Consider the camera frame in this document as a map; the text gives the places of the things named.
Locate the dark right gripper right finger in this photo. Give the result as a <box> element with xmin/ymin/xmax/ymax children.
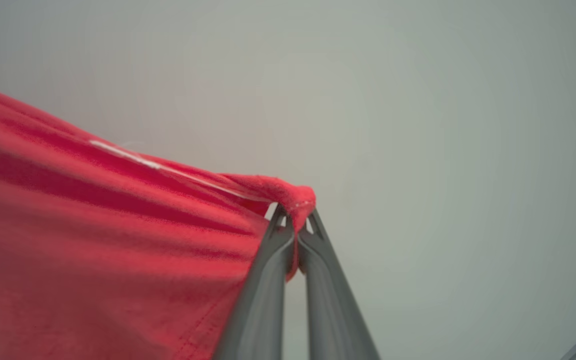
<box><xmin>298</xmin><ymin>209</ymin><xmax>381</xmax><ymax>360</ymax></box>

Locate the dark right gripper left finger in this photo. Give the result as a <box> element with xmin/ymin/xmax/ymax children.
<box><xmin>212</xmin><ymin>204</ymin><xmax>295</xmax><ymax>360</ymax></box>

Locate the red and white garment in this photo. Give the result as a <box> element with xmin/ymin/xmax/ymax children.
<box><xmin>0</xmin><ymin>81</ymin><xmax>317</xmax><ymax>360</ymax></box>

